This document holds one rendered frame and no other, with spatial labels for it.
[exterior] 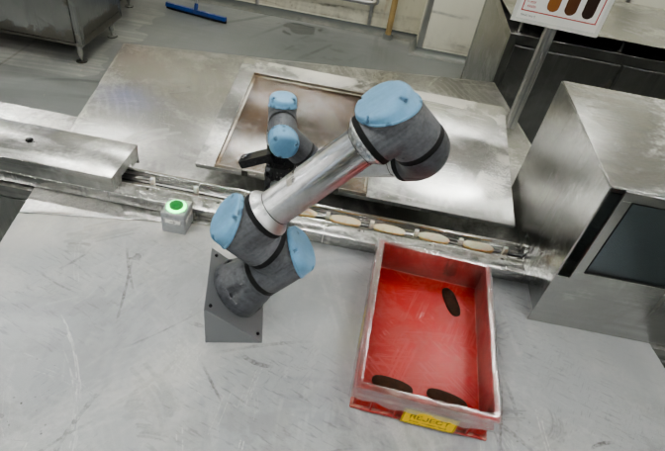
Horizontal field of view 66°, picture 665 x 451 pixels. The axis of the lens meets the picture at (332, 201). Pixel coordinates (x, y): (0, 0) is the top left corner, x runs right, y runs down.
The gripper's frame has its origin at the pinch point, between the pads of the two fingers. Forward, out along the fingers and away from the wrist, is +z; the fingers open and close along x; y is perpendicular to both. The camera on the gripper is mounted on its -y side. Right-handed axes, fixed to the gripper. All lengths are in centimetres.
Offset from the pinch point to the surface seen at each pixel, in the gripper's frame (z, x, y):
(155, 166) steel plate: 7.2, 11.8, -41.0
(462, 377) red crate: 7, -45, 60
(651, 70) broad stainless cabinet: 0, 166, 177
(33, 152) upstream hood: -3, -5, -71
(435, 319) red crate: 7, -29, 54
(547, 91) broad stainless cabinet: 23, 165, 128
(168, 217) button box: 0.9, -16.5, -25.0
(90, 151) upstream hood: -3, 1, -56
